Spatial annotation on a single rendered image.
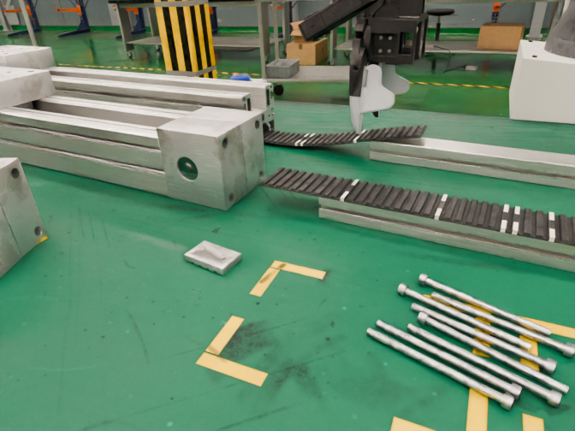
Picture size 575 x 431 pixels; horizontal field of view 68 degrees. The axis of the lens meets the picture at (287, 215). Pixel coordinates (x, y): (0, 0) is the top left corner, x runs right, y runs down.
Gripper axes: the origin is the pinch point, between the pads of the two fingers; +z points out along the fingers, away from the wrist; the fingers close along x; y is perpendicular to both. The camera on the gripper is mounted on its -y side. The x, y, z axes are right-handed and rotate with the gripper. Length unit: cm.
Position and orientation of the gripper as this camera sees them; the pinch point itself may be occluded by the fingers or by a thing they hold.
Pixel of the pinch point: (364, 117)
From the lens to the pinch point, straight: 66.4
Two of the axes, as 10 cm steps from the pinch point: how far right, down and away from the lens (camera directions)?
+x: 4.6, -4.6, 7.6
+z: 0.4, 8.7, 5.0
